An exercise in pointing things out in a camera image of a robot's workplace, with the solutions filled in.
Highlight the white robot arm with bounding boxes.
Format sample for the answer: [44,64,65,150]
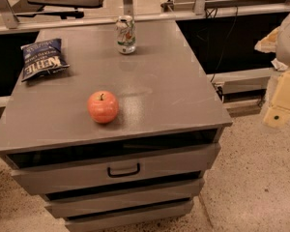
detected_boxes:
[254,14,290,128]

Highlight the grey drawer cabinet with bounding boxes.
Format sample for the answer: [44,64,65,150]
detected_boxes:
[0,21,231,232]

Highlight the grey middle drawer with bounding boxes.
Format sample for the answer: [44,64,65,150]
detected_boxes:
[45,178,204,218]

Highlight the grey top drawer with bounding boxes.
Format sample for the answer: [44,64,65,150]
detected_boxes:
[12,143,220,195]

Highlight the blue Kettle chips bag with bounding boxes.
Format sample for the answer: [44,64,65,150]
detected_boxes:
[21,38,70,82]

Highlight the white crumpled packet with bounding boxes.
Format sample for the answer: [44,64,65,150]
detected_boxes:
[272,58,288,72]

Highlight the black drawer handle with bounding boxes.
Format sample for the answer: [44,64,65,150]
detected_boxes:
[107,163,140,178]

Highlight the black office chair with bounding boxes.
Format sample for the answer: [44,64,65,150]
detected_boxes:
[12,0,104,18]

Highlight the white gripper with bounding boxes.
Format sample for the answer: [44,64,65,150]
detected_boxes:
[254,27,290,128]

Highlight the white 7up soda can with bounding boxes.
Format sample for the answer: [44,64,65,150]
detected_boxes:
[116,15,136,54]

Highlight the black hanging cable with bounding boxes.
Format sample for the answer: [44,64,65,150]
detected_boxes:
[210,6,240,84]

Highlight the grey drawer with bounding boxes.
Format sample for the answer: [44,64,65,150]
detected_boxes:
[45,178,204,218]
[12,143,220,195]
[65,199,193,232]

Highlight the metal railing frame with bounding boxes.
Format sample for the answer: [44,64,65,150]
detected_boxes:
[0,0,290,34]

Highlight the grey bottom drawer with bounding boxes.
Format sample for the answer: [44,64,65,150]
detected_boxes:
[65,199,193,232]

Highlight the red apple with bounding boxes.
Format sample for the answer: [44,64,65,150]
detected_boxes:
[87,91,119,124]

